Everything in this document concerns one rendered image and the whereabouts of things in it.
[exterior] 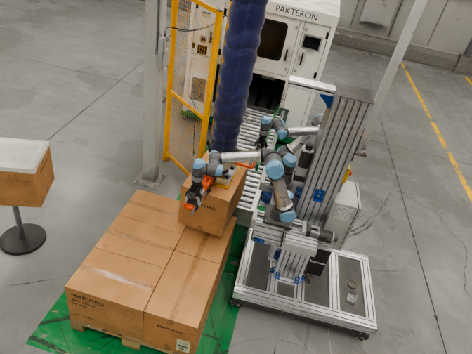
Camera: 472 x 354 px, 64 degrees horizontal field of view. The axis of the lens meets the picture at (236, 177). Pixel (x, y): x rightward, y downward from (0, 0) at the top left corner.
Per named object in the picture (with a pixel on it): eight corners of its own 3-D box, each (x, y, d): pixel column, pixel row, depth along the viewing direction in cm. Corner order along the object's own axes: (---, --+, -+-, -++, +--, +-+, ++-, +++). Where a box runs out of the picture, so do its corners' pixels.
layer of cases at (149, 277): (137, 218, 386) (138, 188, 363) (230, 246, 377) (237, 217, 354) (69, 318, 291) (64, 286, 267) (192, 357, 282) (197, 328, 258)
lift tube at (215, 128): (212, 142, 313) (234, 11, 251) (237, 149, 311) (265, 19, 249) (204, 155, 295) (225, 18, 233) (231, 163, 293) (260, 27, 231)
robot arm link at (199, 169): (206, 165, 238) (193, 163, 236) (204, 178, 244) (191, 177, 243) (206, 158, 244) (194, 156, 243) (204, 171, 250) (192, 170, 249)
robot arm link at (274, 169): (294, 208, 278) (279, 149, 246) (298, 223, 267) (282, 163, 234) (279, 212, 280) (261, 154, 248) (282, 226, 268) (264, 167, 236)
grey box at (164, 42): (164, 62, 383) (166, 32, 365) (169, 64, 382) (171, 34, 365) (157, 69, 367) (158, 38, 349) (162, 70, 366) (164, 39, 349)
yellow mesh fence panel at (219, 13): (159, 157, 502) (168, -14, 378) (166, 155, 508) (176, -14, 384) (195, 194, 453) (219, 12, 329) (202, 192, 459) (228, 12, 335)
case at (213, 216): (202, 183, 365) (208, 149, 341) (241, 196, 360) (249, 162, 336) (177, 222, 317) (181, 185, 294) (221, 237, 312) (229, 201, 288)
